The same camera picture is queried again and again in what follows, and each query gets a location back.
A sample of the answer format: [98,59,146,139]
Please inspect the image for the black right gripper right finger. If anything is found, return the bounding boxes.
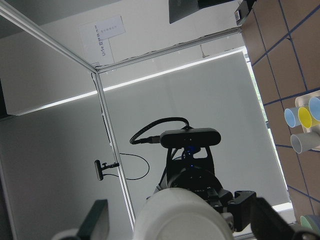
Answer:
[252,197,300,240]

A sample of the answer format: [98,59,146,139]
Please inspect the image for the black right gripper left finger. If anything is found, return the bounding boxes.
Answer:
[76,199,110,240]

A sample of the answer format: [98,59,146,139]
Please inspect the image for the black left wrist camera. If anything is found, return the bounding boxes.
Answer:
[159,128,221,149]

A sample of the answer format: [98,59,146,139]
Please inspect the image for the stacked green blue bowls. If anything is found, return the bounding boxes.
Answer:
[300,215,320,235]

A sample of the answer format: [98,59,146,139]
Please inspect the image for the cream plastic tray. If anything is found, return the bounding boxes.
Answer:
[294,89,320,152]

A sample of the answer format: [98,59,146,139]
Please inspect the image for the pale cream plastic cup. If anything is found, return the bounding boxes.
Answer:
[132,188,234,240]

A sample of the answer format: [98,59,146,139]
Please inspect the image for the grey plastic cup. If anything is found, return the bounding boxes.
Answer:
[290,132,320,154]

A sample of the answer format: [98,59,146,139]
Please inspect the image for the black wall mounted camera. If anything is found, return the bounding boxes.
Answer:
[94,159,120,181]

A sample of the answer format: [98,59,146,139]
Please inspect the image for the light blue plastic cup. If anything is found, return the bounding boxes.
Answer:
[308,96,320,123]
[284,107,301,128]

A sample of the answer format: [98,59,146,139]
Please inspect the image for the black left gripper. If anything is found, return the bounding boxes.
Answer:
[155,147,256,232]

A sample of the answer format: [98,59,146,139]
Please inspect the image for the yellow plastic cup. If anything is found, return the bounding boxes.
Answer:
[298,106,318,128]

